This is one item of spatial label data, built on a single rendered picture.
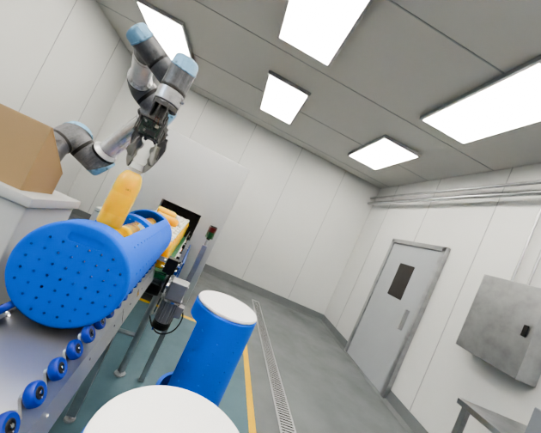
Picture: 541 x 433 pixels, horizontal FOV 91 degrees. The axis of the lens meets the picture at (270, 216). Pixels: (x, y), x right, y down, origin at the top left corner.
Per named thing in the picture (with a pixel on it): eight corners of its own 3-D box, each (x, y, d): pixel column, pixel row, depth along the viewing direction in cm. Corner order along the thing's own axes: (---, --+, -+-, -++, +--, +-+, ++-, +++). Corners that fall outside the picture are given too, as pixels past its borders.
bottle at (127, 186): (94, 216, 81) (122, 161, 81) (119, 224, 85) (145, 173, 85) (96, 223, 75) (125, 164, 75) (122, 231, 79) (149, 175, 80)
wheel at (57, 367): (43, 367, 53) (54, 363, 54) (55, 354, 58) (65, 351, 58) (50, 387, 54) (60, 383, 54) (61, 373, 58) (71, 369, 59)
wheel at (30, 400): (16, 393, 46) (30, 389, 46) (33, 376, 50) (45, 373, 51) (25, 417, 46) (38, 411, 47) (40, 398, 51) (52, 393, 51)
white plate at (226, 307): (246, 300, 135) (245, 302, 135) (195, 284, 124) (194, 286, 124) (266, 328, 110) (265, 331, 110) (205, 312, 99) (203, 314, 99)
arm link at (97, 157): (80, 150, 134) (161, 87, 123) (103, 173, 141) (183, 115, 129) (65, 156, 124) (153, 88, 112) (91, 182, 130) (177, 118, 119)
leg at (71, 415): (60, 422, 143) (112, 314, 145) (66, 414, 148) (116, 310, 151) (72, 424, 144) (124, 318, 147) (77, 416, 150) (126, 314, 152)
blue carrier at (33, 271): (-20, 309, 64) (33, 202, 65) (109, 246, 149) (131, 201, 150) (102, 344, 71) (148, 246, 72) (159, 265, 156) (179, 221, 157)
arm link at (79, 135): (43, 136, 121) (67, 125, 131) (68, 160, 127) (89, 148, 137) (53, 123, 115) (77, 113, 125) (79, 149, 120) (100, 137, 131)
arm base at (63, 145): (19, 126, 107) (40, 118, 115) (27, 156, 117) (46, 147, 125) (54, 144, 109) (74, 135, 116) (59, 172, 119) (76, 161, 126)
